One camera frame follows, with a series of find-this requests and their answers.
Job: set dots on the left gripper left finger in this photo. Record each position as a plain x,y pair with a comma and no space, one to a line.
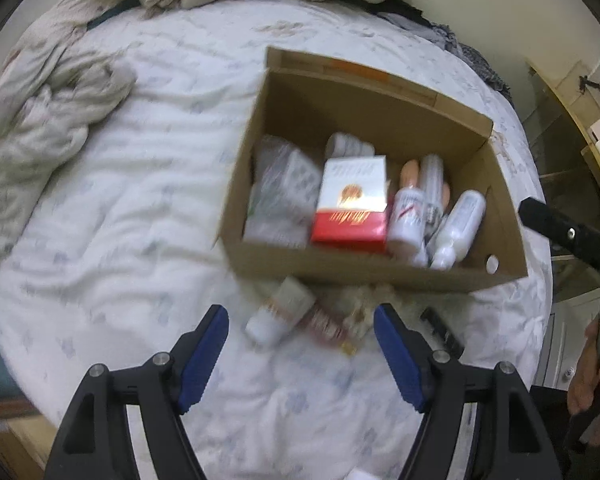
94,437

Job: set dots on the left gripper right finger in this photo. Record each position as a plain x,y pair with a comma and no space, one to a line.
509,440

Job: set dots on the white spray bottle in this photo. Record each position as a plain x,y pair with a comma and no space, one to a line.
280,314

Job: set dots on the small black object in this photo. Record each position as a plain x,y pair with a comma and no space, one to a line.
442,332

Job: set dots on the person's right hand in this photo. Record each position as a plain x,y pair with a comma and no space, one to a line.
587,378

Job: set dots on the wooden shelf furniture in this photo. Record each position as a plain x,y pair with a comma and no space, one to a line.
559,130

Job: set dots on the white tall bottle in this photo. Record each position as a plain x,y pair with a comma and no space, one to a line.
456,235

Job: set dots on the white textured bottle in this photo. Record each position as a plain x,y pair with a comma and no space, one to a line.
431,182

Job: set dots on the white floral bed quilt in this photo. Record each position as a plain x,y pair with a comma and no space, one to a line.
120,256

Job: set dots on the white bottle red label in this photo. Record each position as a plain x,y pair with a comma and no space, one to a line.
406,228

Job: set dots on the peach coloured tube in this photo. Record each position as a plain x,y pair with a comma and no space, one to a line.
409,179

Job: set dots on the dark red snack packet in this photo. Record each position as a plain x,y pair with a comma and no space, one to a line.
327,328

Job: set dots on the red white carton box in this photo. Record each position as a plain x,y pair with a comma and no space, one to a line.
351,211

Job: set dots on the brown cardboard box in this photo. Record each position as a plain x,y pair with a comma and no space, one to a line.
304,99

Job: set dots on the white round pill bottle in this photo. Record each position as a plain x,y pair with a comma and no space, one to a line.
342,145

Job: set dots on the clear plastic bag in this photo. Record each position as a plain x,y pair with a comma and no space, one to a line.
284,195

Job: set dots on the dark grey clothing pile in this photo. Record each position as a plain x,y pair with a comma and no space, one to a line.
409,18

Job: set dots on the crumpled beige floral blanket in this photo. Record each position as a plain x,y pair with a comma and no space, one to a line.
51,92

